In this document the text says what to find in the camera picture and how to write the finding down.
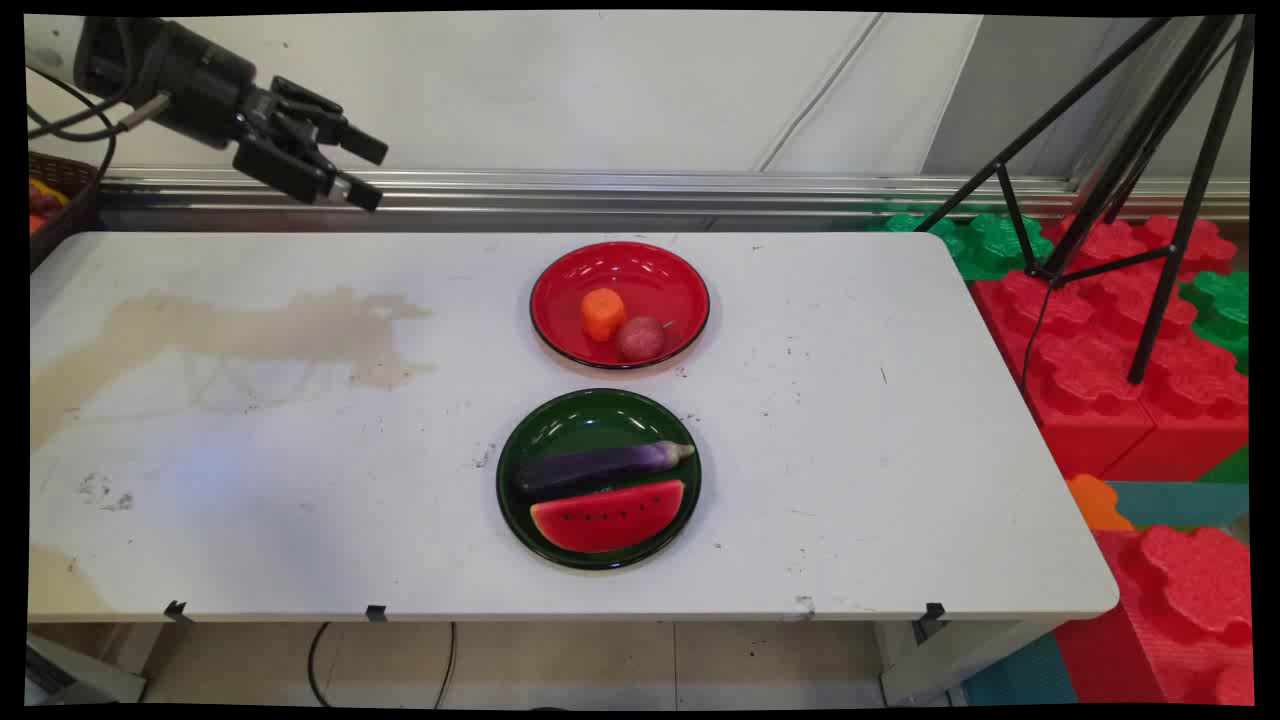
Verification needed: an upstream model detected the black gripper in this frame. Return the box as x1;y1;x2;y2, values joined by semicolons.
74;17;389;213

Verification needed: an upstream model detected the purple toy eggplant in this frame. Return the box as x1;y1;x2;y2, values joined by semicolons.
517;440;697;499

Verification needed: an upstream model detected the brown wicker basket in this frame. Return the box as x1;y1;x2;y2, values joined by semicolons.
28;150;102;272

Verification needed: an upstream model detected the orange toy carrot piece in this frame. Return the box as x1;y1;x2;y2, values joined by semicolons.
581;288;628;343

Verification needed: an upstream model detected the red round plate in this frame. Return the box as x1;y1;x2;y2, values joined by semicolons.
529;241;711;371

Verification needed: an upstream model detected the red round toy fruit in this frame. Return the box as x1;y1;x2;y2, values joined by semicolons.
615;316;668;363

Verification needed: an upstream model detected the dark green round plate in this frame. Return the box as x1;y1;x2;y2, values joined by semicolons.
496;388;703;572

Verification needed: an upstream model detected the red toy watermelon slice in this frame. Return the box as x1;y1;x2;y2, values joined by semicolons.
530;480;687;554

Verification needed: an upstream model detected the white table leg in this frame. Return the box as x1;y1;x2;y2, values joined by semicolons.
878;620;1053;707
25;628;147;706

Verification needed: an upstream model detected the green foam block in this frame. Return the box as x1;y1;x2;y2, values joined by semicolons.
1178;270;1251;376
868;208;1057;282

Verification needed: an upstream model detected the large red foam block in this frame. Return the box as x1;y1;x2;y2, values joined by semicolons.
972;213;1251;482

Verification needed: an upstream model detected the black tripod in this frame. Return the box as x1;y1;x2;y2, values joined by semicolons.
915;15;1256;386

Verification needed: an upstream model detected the orange foam piece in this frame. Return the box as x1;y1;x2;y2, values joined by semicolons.
1065;473;1137;532

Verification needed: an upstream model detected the teal foam mat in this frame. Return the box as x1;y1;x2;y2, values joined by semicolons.
1105;480;1251;531

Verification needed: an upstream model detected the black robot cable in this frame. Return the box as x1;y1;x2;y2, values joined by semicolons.
28;66;119;186
28;92;173;142

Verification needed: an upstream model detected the silver metal wall rail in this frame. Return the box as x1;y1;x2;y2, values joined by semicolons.
98;168;1251;223

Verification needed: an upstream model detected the black floor cable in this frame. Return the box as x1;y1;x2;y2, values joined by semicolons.
306;622;459;710

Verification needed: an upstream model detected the thin black tripod cable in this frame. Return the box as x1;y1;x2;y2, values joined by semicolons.
1020;283;1053;403

